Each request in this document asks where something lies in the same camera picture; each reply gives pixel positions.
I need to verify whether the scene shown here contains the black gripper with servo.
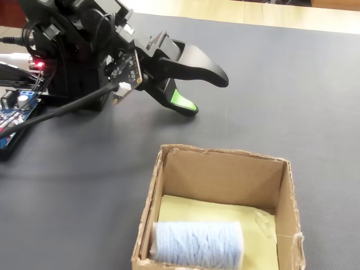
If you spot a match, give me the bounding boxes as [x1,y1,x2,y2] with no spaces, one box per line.
[134,30,230,117]

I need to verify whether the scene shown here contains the light blue yarn-wrapped block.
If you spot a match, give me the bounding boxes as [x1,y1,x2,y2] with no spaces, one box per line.
[150,220,244,268]

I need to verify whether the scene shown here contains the open brown cardboard box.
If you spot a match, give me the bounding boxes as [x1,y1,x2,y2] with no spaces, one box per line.
[130,144,307,270]

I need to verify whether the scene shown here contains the yellow paper box liner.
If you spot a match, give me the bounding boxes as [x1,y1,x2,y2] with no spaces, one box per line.
[156,194,278,270]

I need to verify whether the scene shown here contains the dark grey table mat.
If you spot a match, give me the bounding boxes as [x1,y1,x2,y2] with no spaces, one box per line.
[0,11,360,270]

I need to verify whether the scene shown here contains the motor driver board red LEDs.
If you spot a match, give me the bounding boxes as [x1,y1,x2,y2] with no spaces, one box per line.
[27,54,48,71]

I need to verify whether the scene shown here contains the blue circuit board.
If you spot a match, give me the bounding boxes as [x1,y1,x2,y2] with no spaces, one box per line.
[0,89,43,159]

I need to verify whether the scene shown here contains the small camera circuit board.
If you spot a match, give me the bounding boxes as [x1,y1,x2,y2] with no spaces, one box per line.
[105,49,143,105]

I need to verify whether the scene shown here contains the black braided camera cable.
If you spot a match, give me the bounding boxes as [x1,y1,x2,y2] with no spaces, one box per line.
[0,83,120,139]

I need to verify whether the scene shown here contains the thin black servo wires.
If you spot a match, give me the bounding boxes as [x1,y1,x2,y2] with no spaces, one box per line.
[21,12,114,95]

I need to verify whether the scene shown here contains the black base wire bundle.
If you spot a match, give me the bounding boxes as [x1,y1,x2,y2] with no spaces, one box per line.
[0,62,43,87]

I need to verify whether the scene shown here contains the black power plug cable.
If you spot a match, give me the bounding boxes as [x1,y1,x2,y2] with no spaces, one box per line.
[0,35,29,47]

